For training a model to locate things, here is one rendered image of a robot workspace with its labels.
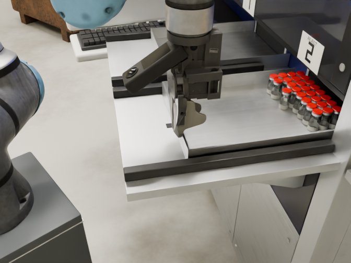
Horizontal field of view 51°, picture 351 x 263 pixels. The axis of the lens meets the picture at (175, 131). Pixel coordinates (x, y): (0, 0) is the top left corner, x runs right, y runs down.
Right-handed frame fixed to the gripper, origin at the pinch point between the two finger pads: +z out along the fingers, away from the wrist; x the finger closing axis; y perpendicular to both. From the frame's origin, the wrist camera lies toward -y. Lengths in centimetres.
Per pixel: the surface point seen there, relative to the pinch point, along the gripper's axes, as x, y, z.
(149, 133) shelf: 5.0, -4.4, 3.6
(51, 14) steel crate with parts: 285, -54, 69
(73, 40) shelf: 76, -22, 11
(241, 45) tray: 43, 29, 3
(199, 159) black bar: -7.1, 3.0, 1.6
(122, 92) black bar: 20.3, -8.5, 2.2
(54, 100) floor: 172, -50, 92
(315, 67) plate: 3.8, 29.1, -8.9
